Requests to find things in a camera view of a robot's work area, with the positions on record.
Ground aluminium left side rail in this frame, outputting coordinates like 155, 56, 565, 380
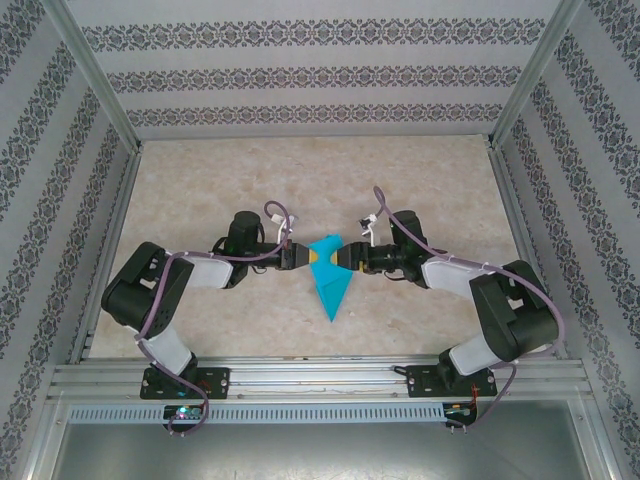
67, 149, 144, 364

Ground blue paper sheet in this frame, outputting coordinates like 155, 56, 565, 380
307, 232, 354, 324

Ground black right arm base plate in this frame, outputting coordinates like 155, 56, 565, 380
407, 363, 499, 399

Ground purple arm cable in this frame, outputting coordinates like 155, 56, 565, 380
372, 185, 564, 434
134, 200, 296, 437

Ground aluminium right side rail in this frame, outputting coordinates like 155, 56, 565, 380
487, 147, 571, 359

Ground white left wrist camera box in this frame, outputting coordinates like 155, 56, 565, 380
268, 213, 300, 242

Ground controller board with lights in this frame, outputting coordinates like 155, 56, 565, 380
444, 402, 479, 426
162, 403, 206, 426

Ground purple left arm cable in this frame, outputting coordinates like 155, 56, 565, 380
134, 200, 296, 437

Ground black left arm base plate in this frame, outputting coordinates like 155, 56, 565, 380
140, 367, 231, 401

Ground aluminium right frame post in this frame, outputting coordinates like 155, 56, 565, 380
485, 0, 585, 150

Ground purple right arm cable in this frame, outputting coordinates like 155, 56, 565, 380
372, 185, 564, 434

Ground long aluminium mounting rail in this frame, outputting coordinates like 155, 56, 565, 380
48, 354, 591, 401

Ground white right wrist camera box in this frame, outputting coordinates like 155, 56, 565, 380
355, 213, 379, 242

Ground right controller board with lights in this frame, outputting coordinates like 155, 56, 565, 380
444, 402, 479, 426

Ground grey metal sheet tray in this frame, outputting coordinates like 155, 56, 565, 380
24, 399, 616, 480

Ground aluminium left frame post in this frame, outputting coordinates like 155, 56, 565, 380
42, 0, 145, 152

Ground aluminium frame post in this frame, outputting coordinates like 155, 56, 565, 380
485, 0, 585, 150
42, 0, 145, 152

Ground grey slotted cable duct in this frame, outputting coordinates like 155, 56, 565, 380
67, 403, 446, 424

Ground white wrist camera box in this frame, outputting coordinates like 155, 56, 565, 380
268, 213, 300, 242
355, 213, 379, 242

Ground left controller board with lights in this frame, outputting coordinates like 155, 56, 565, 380
162, 403, 206, 426

